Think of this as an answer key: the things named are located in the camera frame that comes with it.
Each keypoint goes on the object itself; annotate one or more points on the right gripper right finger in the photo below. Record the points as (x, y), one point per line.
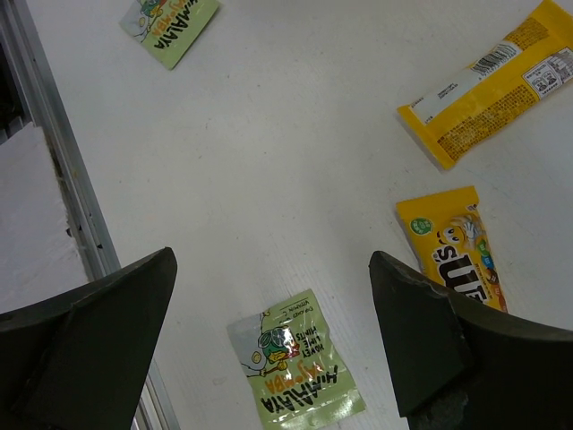
(455, 363)

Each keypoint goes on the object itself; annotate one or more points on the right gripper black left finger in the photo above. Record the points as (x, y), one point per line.
(79, 360)

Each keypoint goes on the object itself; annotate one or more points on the yellow wrapped snack bar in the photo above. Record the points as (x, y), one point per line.
(529, 64)

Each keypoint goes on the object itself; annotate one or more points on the yellow M&M candy pack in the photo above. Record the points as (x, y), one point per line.
(448, 236)

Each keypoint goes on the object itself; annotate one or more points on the left green Himalaya sachet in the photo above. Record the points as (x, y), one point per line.
(167, 29)

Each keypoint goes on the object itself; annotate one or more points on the right green Himalaya sachet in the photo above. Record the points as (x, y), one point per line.
(298, 379)

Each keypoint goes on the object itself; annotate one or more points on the aluminium table front rail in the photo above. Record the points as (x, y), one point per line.
(41, 104)

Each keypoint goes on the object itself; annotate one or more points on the green himalaya sachet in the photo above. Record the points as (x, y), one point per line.
(298, 379)
(167, 29)

